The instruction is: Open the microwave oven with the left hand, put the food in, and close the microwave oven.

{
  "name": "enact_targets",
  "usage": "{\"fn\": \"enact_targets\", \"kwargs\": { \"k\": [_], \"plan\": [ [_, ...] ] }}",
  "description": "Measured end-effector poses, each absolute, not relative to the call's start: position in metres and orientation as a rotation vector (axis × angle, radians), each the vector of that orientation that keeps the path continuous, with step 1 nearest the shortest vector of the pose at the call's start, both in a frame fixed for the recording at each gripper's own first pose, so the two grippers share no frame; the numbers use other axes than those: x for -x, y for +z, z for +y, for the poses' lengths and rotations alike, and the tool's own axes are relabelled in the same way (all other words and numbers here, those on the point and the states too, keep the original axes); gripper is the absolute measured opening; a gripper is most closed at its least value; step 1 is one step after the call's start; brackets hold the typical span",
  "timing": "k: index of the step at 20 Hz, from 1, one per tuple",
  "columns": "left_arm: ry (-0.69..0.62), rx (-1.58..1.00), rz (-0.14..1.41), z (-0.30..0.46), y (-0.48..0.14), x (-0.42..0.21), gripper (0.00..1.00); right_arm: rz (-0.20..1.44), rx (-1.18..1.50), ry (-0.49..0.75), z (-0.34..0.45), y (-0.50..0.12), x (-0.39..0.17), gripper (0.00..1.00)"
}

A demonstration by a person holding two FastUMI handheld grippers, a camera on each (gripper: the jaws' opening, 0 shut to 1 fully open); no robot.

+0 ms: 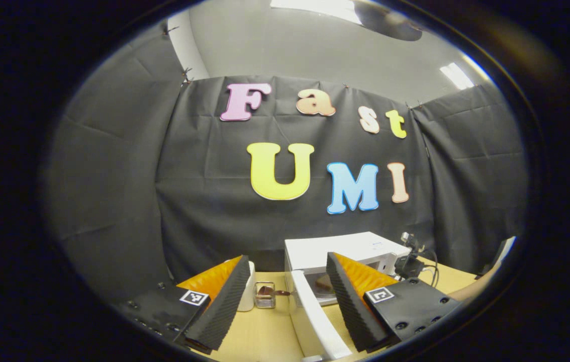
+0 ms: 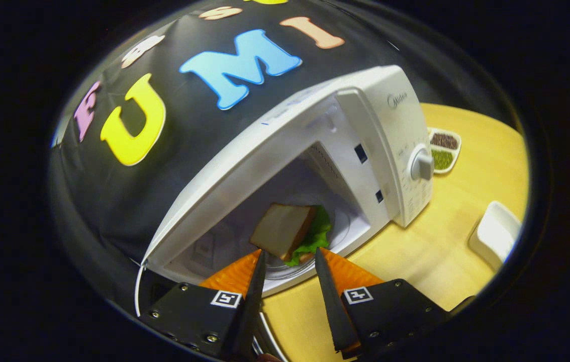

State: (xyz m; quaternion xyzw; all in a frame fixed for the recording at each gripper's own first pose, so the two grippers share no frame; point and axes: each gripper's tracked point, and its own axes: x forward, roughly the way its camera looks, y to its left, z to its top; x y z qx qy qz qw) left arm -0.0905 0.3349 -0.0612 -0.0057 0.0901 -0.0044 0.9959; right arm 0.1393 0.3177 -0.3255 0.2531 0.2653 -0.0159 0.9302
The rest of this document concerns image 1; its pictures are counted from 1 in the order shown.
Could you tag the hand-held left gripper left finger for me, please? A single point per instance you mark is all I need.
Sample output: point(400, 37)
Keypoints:
point(224, 311)

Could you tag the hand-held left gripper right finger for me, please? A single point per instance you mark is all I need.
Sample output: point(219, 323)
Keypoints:
point(348, 311)

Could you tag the white microwave oven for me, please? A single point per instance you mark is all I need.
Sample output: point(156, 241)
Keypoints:
point(325, 249)

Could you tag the white toaster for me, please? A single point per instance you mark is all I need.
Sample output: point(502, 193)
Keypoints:
point(249, 291)

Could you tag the brown wooden utensil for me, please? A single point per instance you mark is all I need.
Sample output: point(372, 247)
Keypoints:
point(277, 292)

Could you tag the black backdrop cloth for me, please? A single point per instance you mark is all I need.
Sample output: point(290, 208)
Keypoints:
point(204, 201)

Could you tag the small ceiling light panel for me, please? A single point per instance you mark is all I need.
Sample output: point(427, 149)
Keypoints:
point(457, 75)

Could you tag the dark frame with white panel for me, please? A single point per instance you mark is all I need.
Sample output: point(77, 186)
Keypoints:
point(501, 256)

